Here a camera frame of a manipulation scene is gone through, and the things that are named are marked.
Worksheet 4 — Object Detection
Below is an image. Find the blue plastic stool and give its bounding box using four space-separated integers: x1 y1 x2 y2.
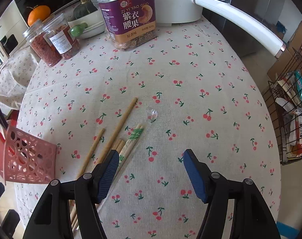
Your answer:
276 221 299 239

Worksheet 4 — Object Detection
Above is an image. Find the cherry print tablecloth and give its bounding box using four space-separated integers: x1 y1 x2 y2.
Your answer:
0 18 281 238

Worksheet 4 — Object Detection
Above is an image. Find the grey refrigerator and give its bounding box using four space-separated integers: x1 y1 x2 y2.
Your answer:
203 0 302 57

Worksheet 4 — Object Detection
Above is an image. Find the purple label nut jar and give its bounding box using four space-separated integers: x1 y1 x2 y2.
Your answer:
97 0 156 50

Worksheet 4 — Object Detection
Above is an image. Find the long wooden chopstick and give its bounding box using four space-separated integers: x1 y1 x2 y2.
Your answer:
95 97 138 165

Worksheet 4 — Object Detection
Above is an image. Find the white electric pot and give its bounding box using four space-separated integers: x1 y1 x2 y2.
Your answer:
155 0 286 58

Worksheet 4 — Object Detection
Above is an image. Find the pink plastic utensil basket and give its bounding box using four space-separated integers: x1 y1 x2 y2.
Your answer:
0 125 57 184

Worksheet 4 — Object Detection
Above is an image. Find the cream air fryer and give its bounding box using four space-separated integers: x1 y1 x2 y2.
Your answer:
0 0 27 68

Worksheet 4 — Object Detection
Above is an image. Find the dried fruit jar white label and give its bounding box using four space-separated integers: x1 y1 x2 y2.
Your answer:
43 14 80 60

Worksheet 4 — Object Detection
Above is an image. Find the black wire rack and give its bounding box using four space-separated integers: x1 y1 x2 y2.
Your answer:
263 41 302 165

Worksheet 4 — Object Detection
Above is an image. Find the short wooden chopstick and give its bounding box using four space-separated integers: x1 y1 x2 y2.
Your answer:
76 128 105 179

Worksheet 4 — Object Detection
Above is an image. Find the orange tangerine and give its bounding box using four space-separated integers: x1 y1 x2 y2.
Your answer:
27 5 51 26

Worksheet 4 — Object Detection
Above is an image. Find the white bowl with green knob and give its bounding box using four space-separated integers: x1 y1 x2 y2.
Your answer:
67 10 106 39

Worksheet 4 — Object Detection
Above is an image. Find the red goji berry jar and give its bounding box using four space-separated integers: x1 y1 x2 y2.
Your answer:
23 20 61 67

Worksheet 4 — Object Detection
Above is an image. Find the dark green squash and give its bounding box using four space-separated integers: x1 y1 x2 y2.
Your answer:
73 0 98 20

